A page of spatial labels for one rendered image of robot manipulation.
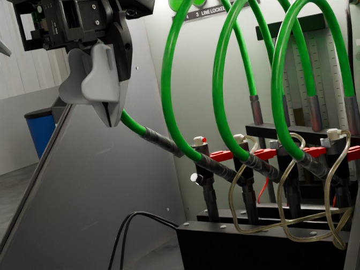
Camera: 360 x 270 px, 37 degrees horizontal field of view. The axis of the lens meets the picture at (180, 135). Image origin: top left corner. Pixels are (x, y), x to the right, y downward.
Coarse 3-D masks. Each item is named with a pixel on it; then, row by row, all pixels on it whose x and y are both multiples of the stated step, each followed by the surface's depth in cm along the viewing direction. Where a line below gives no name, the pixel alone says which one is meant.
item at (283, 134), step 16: (304, 0) 70; (320, 0) 74; (288, 16) 67; (288, 32) 66; (336, 32) 78; (336, 48) 80; (272, 64) 65; (272, 80) 64; (272, 96) 64; (352, 96) 81; (272, 112) 64; (352, 112) 81; (352, 128) 82; (288, 144) 65; (304, 160) 68; (320, 176) 72
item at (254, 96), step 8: (224, 0) 99; (224, 8) 100; (240, 32) 102; (240, 40) 103; (240, 48) 103; (248, 56) 104; (248, 64) 104; (248, 72) 104; (248, 80) 105; (256, 96) 105; (128, 120) 78; (136, 128) 79; (144, 128) 81
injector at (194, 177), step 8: (200, 152) 90; (208, 152) 91; (200, 168) 91; (192, 176) 90; (200, 176) 90; (208, 176) 91; (200, 184) 91; (208, 184) 92; (208, 192) 92; (208, 200) 92; (208, 208) 93; (216, 208) 93; (216, 216) 93
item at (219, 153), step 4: (216, 152) 92; (220, 152) 92; (224, 152) 92; (228, 152) 92; (212, 156) 92; (216, 156) 92; (220, 156) 92; (224, 156) 92; (228, 156) 92; (232, 156) 93; (216, 160) 92; (220, 160) 92; (224, 160) 92
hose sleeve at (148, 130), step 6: (144, 126) 81; (150, 132) 81; (156, 132) 83; (144, 138) 81; (150, 138) 81; (156, 138) 82; (162, 138) 83; (156, 144) 83; (162, 144) 83; (168, 144) 84; (174, 144) 85; (168, 150) 85; (174, 150) 86
